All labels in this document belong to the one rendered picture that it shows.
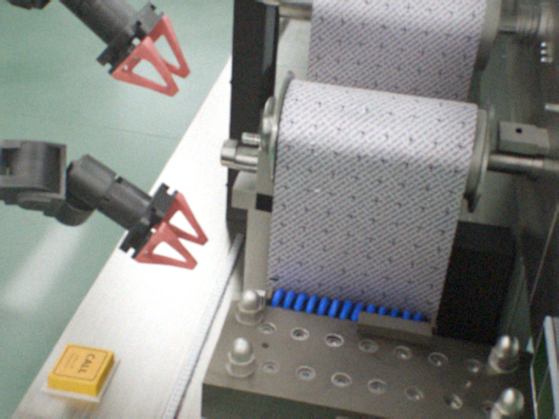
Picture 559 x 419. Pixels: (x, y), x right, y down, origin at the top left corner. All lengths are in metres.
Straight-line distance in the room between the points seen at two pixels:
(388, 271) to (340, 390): 0.18
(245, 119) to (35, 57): 3.05
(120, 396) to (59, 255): 1.81
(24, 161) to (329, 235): 0.40
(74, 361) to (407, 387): 0.46
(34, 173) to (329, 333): 0.43
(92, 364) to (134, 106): 2.78
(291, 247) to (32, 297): 1.77
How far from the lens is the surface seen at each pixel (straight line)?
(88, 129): 3.75
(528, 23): 1.29
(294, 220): 1.12
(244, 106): 1.43
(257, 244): 1.25
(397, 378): 1.09
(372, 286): 1.17
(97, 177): 1.15
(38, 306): 2.80
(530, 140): 1.09
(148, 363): 1.27
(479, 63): 1.28
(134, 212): 1.15
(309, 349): 1.10
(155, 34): 1.15
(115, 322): 1.34
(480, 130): 1.07
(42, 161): 1.14
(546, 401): 0.87
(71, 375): 1.23
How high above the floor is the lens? 1.77
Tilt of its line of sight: 33 degrees down
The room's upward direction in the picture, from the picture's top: 5 degrees clockwise
